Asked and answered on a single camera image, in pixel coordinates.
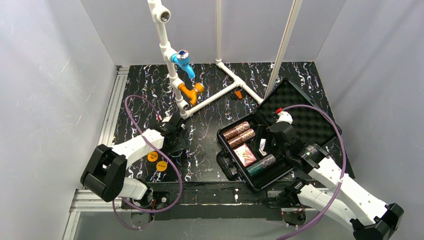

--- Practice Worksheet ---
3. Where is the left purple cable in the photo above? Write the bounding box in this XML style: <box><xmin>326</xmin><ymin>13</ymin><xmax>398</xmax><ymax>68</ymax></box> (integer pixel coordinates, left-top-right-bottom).
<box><xmin>111</xmin><ymin>94</ymin><xmax>184</xmax><ymax>231</ymax></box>

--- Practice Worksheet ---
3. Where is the orange black small clip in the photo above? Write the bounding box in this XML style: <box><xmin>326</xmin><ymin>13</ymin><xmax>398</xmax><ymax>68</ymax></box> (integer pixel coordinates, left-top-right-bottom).
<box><xmin>230</xmin><ymin>90</ymin><xmax>245</xmax><ymax>101</ymax></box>

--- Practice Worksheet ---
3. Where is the red playing card deck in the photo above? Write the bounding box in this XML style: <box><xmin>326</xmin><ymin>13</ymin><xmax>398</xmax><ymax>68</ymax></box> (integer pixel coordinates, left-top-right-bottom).
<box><xmin>233</xmin><ymin>143</ymin><xmax>258</xmax><ymax>167</ymax></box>

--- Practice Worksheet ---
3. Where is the white angled pole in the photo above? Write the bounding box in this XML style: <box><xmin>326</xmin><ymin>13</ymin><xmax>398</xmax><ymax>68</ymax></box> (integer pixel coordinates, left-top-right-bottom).
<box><xmin>264</xmin><ymin>0</ymin><xmax>303</xmax><ymax>98</ymax></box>

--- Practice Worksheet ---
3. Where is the upper orange chip row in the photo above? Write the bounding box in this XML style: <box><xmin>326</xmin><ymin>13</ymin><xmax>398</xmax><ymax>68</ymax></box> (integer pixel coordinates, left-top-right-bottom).
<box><xmin>222</xmin><ymin>121</ymin><xmax>251</xmax><ymax>140</ymax></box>

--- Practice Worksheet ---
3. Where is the aluminium rail frame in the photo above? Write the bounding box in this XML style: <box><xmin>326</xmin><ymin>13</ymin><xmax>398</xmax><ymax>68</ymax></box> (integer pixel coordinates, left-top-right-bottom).
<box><xmin>62</xmin><ymin>66</ymin><xmax>130</xmax><ymax>240</ymax></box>

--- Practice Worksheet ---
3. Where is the lower orange chip row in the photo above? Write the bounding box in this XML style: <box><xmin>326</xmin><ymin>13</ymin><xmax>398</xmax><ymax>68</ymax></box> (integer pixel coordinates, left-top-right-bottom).
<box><xmin>228</xmin><ymin>128</ymin><xmax>256</xmax><ymax>148</ymax></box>

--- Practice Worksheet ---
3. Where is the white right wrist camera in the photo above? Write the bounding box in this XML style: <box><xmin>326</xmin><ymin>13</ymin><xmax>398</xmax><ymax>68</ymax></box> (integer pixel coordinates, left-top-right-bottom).
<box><xmin>275</xmin><ymin>108</ymin><xmax>293</xmax><ymax>125</ymax></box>

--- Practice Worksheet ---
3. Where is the blue faucet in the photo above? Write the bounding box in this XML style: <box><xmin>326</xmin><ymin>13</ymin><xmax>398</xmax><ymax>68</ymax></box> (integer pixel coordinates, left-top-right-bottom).
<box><xmin>170</xmin><ymin>49</ymin><xmax>196</xmax><ymax>79</ymax></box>

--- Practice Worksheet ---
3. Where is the purple cable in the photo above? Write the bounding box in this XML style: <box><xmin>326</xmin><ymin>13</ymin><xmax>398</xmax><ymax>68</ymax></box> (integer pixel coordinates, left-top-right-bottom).
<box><xmin>111</xmin><ymin>94</ymin><xmax>184</xmax><ymax>231</ymax></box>
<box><xmin>274</xmin><ymin>104</ymin><xmax>347</xmax><ymax>240</ymax></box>

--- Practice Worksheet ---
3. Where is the green poker chip stack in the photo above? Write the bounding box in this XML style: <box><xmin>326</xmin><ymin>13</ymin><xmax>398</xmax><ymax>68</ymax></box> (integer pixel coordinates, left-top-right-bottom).
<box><xmin>246</xmin><ymin>154</ymin><xmax>277</xmax><ymax>177</ymax></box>

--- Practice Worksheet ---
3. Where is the white pvc pipe frame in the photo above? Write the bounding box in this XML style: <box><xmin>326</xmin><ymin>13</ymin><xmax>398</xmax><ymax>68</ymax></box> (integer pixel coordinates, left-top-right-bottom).
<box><xmin>147</xmin><ymin>0</ymin><xmax>266</xmax><ymax>120</ymax></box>

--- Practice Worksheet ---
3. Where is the yellow dealer button lower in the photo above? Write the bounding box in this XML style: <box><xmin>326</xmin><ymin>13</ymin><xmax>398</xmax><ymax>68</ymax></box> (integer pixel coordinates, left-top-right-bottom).
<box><xmin>156</xmin><ymin>160</ymin><xmax>168</xmax><ymax>172</ymax></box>

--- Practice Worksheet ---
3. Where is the orange faucet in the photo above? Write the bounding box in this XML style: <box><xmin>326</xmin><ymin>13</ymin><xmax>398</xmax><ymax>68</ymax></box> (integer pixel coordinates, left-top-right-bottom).
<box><xmin>178</xmin><ymin>82</ymin><xmax>205</xmax><ymax>106</ymax></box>

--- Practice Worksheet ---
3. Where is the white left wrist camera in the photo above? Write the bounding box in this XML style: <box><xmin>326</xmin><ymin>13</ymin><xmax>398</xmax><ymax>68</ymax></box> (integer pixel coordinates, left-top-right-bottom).
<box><xmin>159</xmin><ymin>115</ymin><xmax>174</xmax><ymax>124</ymax></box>

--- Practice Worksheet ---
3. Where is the yellow dealer button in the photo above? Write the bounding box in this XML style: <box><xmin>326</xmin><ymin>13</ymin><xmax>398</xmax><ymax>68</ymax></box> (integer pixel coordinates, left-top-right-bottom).
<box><xmin>146</xmin><ymin>151</ymin><xmax>159</xmax><ymax>162</ymax></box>
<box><xmin>156</xmin><ymin>160</ymin><xmax>168</xmax><ymax>172</ymax></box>

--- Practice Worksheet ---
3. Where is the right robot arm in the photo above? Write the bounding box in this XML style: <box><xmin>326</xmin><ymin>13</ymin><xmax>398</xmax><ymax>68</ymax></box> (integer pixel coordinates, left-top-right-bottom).
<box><xmin>266</xmin><ymin>121</ymin><xmax>404</xmax><ymax>240</ymax></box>

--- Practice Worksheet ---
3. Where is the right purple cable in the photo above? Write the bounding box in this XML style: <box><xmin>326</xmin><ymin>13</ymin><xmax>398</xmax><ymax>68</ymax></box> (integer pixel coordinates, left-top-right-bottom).
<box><xmin>274</xmin><ymin>104</ymin><xmax>347</xmax><ymax>240</ymax></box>

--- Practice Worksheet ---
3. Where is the black plastic poker case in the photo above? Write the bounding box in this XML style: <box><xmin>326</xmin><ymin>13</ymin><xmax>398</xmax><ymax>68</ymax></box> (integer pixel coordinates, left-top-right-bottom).
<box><xmin>216</xmin><ymin>78</ymin><xmax>341</xmax><ymax>191</ymax></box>

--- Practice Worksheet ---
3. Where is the yellow dealer button upper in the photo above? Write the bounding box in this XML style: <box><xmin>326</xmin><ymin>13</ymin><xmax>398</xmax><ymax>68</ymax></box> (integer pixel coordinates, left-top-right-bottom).
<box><xmin>146</xmin><ymin>151</ymin><xmax>159</xmax><ymax>162</ymax></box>

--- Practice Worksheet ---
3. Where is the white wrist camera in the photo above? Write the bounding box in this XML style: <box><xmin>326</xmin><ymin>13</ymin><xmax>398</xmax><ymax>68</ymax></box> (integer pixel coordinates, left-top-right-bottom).
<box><xmin>275</xmin><ymin>108</ymin><xmax>293</xmax><ymax>125</ymax></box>
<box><xmin>159</xmin><ymin>115</ymin><xmax>174</xmax><ymax>124</ymax></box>

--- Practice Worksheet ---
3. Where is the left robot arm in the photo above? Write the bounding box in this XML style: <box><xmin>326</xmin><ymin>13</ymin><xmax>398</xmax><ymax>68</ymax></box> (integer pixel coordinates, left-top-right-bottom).
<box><xmin>80</xmin><ymin>117</ymin><xmax>186</xmax><ymax>203</ymax></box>

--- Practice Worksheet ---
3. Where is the blue playing card deck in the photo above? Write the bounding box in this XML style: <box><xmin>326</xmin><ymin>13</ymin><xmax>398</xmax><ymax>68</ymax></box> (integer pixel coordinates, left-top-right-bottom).
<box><xmin>259</xmin><ymin>138</ymin><xmax>267</xmax><ymax>156</ymax></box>

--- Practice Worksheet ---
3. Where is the orange chip row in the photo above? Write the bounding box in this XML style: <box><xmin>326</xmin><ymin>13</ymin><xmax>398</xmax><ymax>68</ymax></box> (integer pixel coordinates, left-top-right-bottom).
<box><xmin>228</xmin><ymin>128</ymin><xmax>256</xmax><ymax>148</ymax></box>
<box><xmin>222</xmin><ymin>121</ymin><xmax>251</xmax><ymax>140</ymax></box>

